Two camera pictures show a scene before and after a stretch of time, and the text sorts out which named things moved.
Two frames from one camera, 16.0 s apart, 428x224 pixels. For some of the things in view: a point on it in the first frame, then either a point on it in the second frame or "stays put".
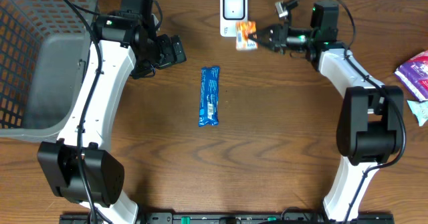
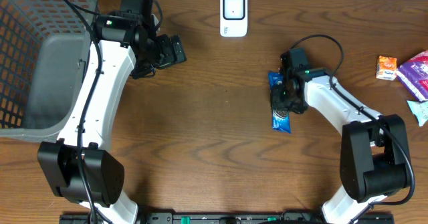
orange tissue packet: x=243 y=29 → x=386 y=68
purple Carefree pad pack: x=414 y=74 stays put
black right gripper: x=277 y=37 → x=278 y=100
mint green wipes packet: x=420 y=109 stays put
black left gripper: x=170 y=52 stays put
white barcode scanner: x=233 y=7 stays put
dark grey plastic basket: x=45 y=32 stays put
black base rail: x=233 y=218 stays put
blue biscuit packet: x=209 y=95 → x=280 y=120
